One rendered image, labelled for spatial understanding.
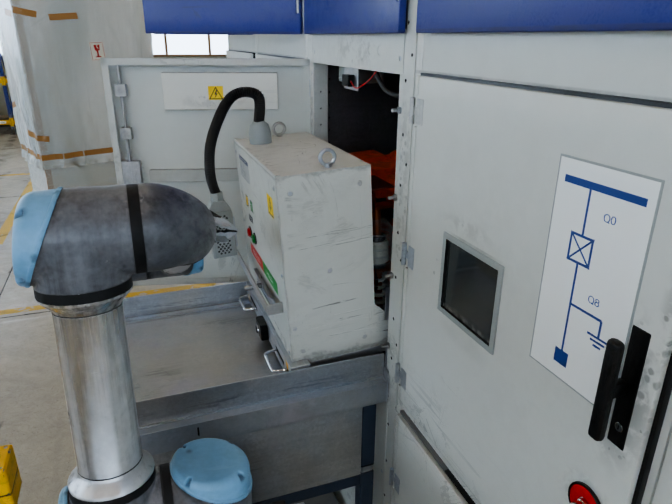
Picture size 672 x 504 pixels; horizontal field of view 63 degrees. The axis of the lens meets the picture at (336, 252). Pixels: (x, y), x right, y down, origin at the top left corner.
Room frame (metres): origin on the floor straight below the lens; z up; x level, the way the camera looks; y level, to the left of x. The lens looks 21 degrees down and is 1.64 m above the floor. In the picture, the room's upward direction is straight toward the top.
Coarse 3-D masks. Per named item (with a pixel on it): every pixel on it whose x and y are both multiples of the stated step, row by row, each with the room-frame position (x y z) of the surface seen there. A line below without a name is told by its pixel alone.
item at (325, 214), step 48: (240, 144) 1.52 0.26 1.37; (288, 144) 1.50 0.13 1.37; (288, 192) 1.16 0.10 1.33; (336, 192) 1.20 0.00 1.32; (288, 240) 1.16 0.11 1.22; (336, 240) 1.20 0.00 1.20; (288, 288) 1.16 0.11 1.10; (336, 288) 1.20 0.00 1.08; (336, 336) 1.20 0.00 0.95; (384, 336) 1.25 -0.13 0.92
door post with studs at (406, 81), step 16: (416, 0) 1.15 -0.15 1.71; (416, 16) 1.15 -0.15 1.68; (400, 80) 1.21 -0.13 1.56; (400, 96) 1.21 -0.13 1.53; (400, 112) 1.20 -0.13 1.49; (400, 128) 1.20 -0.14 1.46; (400, 144) 1.19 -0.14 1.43; (400, 160) 1.18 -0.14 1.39; (400, 176) 1.18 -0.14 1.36; (400, 192) 1.18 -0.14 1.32; (400, 208) 1.17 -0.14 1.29; (400, 224) 1.17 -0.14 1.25; (400, 240) 1.17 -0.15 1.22; (400, 256) 1.16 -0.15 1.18; (400, 272) 1.16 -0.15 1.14; (400, 288) 1.15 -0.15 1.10; (400, 304) 1.15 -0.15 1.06; (384, 480) 1.18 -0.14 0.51; (384, 496) 1.18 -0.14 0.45
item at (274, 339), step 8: (248, 296) 1.63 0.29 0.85; (256, 296) 1.53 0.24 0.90; (256, 304) 1.50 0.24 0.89; (256, 312) 1.51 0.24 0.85; (264, 312) 1.42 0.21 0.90; (272, 328) 1.33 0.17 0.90; (272, 336) 1.31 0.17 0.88; (272, 344) 1.32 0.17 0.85; (280, 344) 1.25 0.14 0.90; (280, 352) 1.23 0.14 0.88; (280, 360) 1.24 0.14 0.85; (288, 360) 1.17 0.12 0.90; (304, 360) 1.17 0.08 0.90; (288, 368) 1.16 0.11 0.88; (296, 368) 1.14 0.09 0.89
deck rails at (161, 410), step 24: (216, 288) 1.61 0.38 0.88; (240, 288) 1.64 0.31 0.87; (144, 312) 1.53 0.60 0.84; (168, 312) 1.55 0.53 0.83; (192, 312) 1.55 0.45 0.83; (360, 360) 1.19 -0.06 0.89; (240, 384) 1.08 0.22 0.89; (264, 384) 1.10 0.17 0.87; (288, 384) 1.12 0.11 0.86; (312, 384) 1.15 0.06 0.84; (336, 384) 1.17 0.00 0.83; (144, 408) 1.01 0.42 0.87; (168, 408) 1.03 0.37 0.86; (192, 408) 1.04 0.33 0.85; (216, 408) 1.06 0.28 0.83
